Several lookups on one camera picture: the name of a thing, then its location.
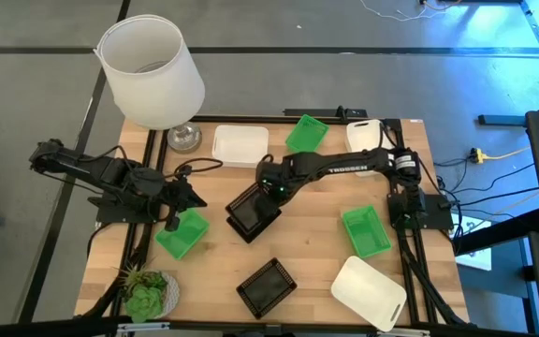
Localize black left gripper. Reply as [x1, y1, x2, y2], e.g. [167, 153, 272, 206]
[150, 175, 209, 233]

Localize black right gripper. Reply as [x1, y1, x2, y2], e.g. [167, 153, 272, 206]
[250, 158, 299, 215]

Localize black slotted plastic basket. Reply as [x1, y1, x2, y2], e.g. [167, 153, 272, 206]
[226, 217, 270, 245]
[235, 256, 299, 321]
[225, 182, 284, 235]

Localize white plastic bin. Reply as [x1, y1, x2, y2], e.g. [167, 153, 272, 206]
[211, 124, 270, 169]
[345, 119, 395, 178]
[329, 255, 408, 333]

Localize green slotted plastic basket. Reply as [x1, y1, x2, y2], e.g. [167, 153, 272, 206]
[153, 208, 211, 261]
[341, 204, 393, 260]
[284, 113, 331, 154]

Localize potted green succulent plant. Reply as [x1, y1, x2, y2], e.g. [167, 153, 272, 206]
[112, 261, 182, 325]

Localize white floor sheet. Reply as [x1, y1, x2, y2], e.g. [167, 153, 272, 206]
[451, 212, 493, 272]

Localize black aluminium rig frame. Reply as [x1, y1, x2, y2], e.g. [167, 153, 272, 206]
[0, 114, 539, 337]

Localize white floor cable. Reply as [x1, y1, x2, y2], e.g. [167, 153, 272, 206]
[357, 0, 448, 22]

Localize black floor cable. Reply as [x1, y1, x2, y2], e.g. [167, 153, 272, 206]
[456, 185, 539, 210]
[451, 161, 537, 196]

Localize yellow power cable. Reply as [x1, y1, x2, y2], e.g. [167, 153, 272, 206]
[482, 145, 532, 163]

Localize grey floor cable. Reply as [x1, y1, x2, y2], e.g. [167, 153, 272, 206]
[460, 170, 539, 235]

